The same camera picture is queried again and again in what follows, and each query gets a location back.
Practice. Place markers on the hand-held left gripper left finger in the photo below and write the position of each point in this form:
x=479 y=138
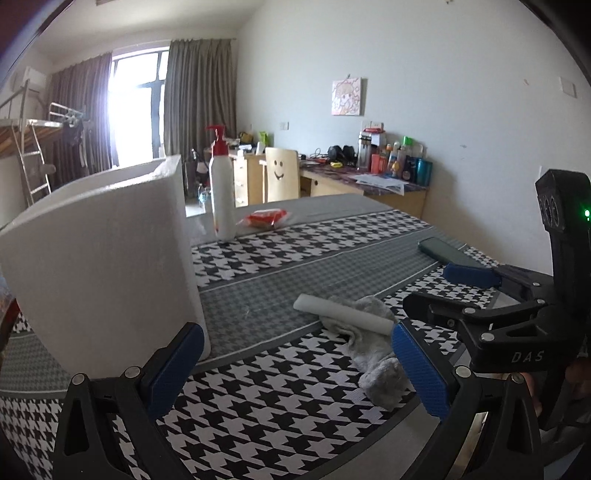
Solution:
x=171 y=369

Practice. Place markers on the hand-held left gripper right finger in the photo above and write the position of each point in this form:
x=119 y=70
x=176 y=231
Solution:
x=422 y=369

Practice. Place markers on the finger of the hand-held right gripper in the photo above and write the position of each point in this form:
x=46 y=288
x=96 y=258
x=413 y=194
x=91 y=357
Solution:
x=466 y=273
x=434 y=309

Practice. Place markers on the grey sock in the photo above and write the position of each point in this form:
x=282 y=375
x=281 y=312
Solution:
x=374 y=355

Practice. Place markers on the white foam roll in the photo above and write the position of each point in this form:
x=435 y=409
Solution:
x=341 y=311

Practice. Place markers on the white foam box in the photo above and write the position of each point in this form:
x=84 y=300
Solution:
x=101 y=258

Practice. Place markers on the person's right hand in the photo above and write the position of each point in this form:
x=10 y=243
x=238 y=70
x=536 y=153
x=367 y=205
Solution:
x=531 y=392

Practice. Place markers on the black mobile phone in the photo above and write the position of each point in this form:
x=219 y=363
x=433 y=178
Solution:
x=443 y=249

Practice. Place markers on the houndstooth grey tablecloth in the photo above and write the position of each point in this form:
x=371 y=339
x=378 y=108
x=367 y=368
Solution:
x=277 y=406

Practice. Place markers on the row of toiletry bottles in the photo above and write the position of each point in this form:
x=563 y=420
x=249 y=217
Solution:
x=406 y=166

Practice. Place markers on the printed papers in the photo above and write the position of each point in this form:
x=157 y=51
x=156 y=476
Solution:
x=378 y=181

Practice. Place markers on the wooden desk with patterned cover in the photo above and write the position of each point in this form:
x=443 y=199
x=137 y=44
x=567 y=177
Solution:
x=332 y=187

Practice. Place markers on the black headphones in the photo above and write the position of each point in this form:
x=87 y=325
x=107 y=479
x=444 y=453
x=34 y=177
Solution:
x=341 y=153

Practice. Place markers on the red plastic packet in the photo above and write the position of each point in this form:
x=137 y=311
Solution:
x=263 y=218

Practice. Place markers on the white red-pump lotion bottle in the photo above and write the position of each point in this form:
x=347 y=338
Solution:
x=222 y=194

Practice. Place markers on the wooden smiley-face chair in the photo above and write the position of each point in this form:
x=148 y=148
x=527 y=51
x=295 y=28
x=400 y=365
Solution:
x=281 y=184

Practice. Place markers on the yellow bag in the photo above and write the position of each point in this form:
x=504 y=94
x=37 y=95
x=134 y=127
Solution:
x=245 y=137

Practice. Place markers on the metal bunk ladder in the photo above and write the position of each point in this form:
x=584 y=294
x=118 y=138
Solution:
x=34 y=166

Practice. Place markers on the hanging dark clothes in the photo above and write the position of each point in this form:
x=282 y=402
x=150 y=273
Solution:
x=74 y=138

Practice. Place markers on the glass balcony door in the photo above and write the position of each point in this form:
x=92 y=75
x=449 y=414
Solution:
x=138 y=106

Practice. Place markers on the brown curtain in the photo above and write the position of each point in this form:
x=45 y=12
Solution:
x=198 y=97
x=78 y=92

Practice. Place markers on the metal bunk bed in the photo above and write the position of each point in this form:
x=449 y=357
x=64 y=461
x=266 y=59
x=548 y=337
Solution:
x=9 y=134
x=67 y=110

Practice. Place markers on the white air conditioner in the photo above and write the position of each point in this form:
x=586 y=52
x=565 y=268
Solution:
x=27 y=78

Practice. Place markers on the white double wall socket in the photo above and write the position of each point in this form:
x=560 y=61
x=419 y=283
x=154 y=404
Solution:
x=373 y=125

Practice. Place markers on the white wall plate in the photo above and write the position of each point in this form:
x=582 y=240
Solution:
x=568 y=86

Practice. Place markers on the pink cartoon wall poster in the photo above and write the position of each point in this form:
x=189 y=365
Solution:
x=346 y=97

